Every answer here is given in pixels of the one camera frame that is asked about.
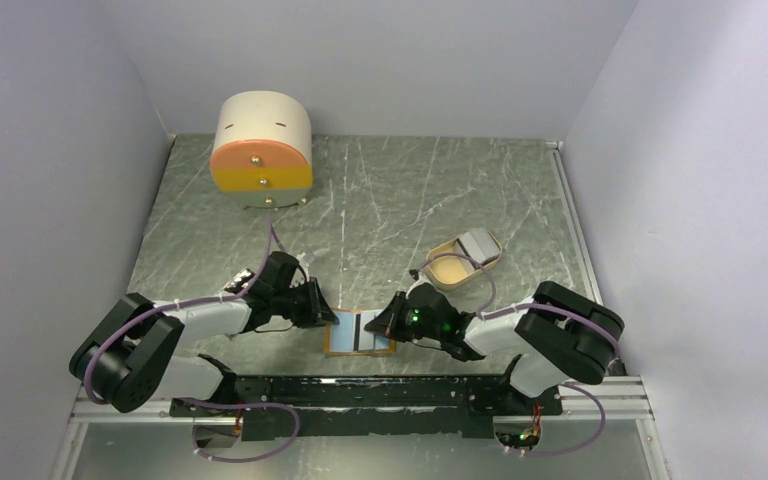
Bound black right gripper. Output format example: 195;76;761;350
365;291;444;343

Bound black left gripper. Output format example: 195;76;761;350
272;276;339;329

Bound white card black stripe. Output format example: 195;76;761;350
350;310;390;352

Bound orange blue card holder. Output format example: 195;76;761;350
324;309;396;357

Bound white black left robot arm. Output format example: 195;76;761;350
68;251;338;416

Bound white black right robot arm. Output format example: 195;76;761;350
365;280;625;414

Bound stack of grey cards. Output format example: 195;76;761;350
453;228;502;265

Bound beige oval tray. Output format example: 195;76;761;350
421;235;502;290

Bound beige orange drawer cabinet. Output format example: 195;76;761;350
209;91;313;209

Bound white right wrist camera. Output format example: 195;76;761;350
406;269;432;297

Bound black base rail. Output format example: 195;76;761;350
170;367;562;443

